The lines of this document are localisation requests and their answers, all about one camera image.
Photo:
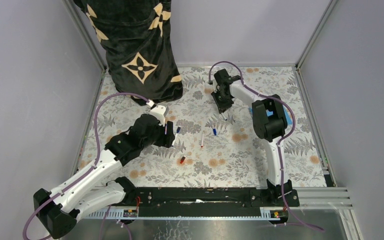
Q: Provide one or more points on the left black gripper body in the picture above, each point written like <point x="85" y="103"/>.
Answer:
<point x="163" y="139"/>

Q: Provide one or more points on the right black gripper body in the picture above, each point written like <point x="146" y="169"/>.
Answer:
<point x="223" y="102"/>

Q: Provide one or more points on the white pen red tip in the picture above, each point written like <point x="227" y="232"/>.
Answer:
<point x="202" y="139"/>

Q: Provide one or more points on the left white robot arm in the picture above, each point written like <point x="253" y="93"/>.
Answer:
<point x="61" y="208"/>

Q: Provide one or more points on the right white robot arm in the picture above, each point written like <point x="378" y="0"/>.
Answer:
<point x="269" y="122"/>

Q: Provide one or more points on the red pen cap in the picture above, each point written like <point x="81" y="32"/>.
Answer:
<point x="182" y="160"/>

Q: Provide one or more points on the floral table mat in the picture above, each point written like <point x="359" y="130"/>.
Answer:
<point x="235" y="157"/>

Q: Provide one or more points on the blue folded cloth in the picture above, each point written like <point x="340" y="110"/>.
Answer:
<point x="287" y="115"/>

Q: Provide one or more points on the black gold patterned robe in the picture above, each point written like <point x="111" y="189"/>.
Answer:
<point x="136" y="37"/>

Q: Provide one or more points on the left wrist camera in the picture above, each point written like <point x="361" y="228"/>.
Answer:
<point x="158" y="111"/>

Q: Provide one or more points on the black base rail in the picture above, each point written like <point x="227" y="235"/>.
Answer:
<point x="163" y="196"/>

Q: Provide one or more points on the slotted cable duct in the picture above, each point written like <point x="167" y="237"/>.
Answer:
<point x="197" y="211"/>

